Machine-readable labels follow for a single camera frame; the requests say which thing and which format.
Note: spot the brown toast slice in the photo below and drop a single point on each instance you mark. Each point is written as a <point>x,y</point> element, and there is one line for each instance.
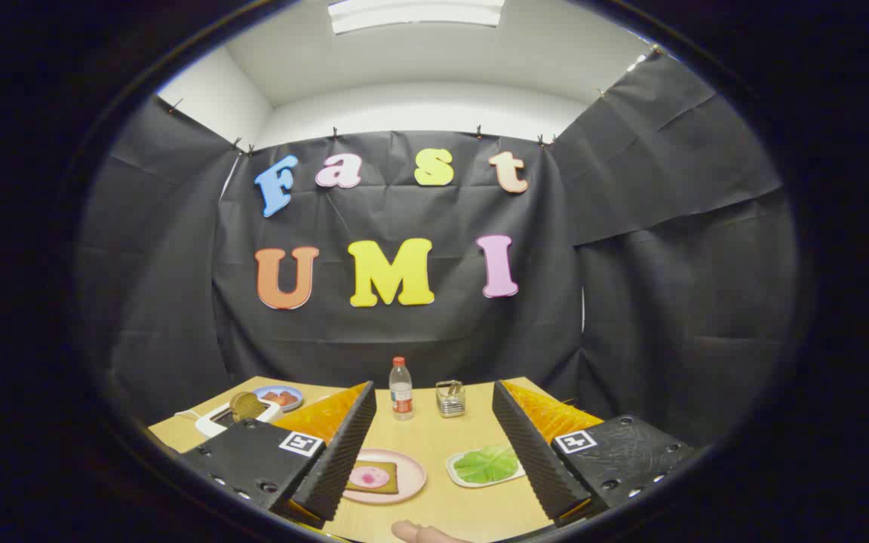
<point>391,486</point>

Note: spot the white plate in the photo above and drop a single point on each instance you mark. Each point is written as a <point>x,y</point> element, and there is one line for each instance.
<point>455,479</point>

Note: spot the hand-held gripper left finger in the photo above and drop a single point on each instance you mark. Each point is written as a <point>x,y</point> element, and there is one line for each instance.
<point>344,452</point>

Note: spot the white toaster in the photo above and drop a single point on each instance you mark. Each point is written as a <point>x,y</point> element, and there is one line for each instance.
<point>212,424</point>

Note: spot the pink ham slice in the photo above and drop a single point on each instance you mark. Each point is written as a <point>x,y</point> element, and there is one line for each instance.
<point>368,477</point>

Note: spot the ceiling light panel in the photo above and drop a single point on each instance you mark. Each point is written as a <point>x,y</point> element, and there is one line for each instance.
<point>416,13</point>

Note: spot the clear plastic bottle red cap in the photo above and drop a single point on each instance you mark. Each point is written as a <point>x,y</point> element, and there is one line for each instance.
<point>401,388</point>

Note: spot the pink plate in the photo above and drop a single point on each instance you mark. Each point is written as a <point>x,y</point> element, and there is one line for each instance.
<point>410,473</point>

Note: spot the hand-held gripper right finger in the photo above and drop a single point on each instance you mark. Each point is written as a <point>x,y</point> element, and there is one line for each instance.
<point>529,452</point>

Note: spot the brown bread slice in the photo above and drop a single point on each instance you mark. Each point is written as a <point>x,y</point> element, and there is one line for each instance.
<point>246,407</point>

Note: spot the blue plate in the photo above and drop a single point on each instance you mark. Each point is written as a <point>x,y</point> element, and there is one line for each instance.
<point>287,391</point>

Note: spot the metal mesh holder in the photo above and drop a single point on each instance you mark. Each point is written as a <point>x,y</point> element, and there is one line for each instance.
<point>450,400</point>

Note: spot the green lettuce leaf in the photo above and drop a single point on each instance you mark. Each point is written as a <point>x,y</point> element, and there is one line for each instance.
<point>486,464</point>

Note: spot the brown meat piece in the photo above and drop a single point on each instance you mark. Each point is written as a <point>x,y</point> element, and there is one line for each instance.
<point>271,397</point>
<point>288,400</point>

